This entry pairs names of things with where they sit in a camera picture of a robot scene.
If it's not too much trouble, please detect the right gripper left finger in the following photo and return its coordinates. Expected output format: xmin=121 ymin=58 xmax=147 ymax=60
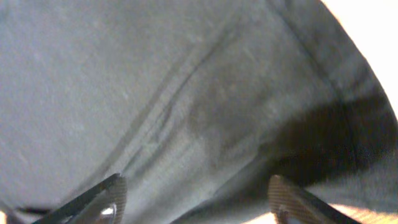
xmin=34 ymin=174 xmax=127 ymax=224

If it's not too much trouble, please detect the black t-shirt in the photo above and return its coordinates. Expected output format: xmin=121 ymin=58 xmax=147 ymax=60
xmin=1 ymin=0 xmax=397 ymax=223

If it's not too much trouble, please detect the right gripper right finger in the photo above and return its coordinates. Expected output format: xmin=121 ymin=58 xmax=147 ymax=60
xmin=267 ymin=175 xmax=359 ymax=224

